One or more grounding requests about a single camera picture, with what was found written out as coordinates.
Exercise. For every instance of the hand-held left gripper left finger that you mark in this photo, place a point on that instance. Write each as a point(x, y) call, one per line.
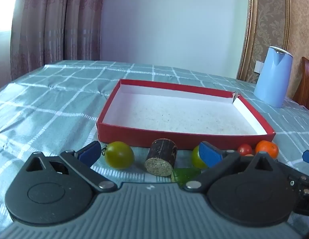
point(89, 154)

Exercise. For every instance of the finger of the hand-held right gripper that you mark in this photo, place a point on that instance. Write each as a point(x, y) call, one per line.
point(308, 157)
point(302, 186)

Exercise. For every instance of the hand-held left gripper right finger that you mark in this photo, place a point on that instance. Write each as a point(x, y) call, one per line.
point(209, 155)

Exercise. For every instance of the green tomato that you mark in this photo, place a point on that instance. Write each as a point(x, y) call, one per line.
point(119, 155)

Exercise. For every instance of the green cucumber piece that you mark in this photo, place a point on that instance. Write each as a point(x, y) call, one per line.
point(185, 175)

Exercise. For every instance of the orange mandarin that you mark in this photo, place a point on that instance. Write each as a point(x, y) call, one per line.
point(266, 148)

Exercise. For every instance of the large dark sugarcane piece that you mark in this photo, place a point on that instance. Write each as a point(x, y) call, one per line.
point(162, 154)

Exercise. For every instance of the red cardboard box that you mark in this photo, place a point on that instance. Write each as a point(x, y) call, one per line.
point(169, 119)

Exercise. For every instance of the round yellow-green fruit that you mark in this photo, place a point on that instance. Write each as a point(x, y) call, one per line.
point(195, 160)

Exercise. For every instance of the red cherry tomato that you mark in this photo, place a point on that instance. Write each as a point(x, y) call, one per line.
point(245, 149)

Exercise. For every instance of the grey-green checked tablecloth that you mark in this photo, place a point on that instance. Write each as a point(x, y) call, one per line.
point(57, 99)

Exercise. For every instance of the wooden chair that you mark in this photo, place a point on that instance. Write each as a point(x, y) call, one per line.
point(305, 84)

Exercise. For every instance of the light blue kettle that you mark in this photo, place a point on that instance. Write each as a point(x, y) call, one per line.
point(272, 79)

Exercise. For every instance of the pink patterned curtain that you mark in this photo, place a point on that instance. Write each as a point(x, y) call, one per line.
point(57, 22)

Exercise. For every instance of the white wall switch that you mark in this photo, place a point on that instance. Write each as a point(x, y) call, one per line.
point(258, 66)

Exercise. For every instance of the gold wall moulding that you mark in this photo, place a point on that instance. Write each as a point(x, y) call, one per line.
point(249, 29)

